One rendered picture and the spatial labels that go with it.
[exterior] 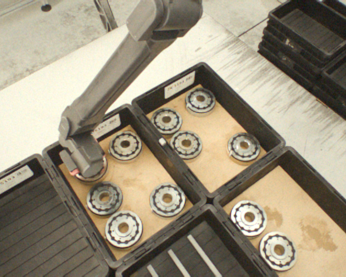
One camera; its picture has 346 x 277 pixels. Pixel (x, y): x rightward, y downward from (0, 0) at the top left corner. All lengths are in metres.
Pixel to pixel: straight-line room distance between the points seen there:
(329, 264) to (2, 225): 0.91
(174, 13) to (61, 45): 2.17
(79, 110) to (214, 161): 0.49
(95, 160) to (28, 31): 2.11
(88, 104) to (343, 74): 1.62
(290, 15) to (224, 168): 1.29
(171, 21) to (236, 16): 2.33
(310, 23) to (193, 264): 1.57
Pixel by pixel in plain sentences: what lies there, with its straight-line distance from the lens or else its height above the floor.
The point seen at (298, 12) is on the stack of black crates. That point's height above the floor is 0.49.
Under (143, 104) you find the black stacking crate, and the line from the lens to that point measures 1.09.
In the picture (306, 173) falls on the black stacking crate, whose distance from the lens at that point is 1.04.
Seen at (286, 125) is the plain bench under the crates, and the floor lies 0.70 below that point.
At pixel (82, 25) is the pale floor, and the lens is 2.77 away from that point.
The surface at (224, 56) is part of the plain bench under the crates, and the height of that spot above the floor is 0.70.
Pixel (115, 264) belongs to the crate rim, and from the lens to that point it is 0.87.
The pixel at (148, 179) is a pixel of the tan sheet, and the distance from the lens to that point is 1.03.
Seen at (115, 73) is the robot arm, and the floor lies 1.31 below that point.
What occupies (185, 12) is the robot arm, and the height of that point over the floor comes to 1.44.
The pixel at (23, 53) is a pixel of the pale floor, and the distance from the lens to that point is 2.68.
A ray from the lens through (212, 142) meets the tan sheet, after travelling 1.10.
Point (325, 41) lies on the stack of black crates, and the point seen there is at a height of 0.49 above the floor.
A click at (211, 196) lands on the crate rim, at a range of 0.91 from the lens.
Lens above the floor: 1.78
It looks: 60 degrees down
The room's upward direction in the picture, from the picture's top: 2 degrees clockwise
